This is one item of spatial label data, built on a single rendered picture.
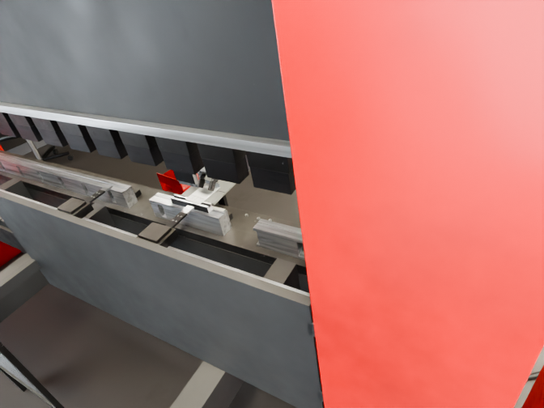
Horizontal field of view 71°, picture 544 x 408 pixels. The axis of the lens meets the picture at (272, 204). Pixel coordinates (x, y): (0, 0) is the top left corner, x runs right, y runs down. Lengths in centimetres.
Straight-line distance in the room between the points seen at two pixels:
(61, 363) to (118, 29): 207
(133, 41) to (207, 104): 23
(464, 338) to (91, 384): 223
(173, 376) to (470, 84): 217
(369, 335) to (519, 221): 25
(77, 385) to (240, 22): 216
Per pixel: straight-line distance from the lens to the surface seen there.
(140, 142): 156
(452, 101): 31
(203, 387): 119
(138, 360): 247
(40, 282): 197
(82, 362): 264
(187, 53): 94
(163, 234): 144
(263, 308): 78
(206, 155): 134
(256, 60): 83
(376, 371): 60
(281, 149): 86
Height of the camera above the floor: 188
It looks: 36 degrees down
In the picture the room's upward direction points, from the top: 10 degrees counter-clockwise
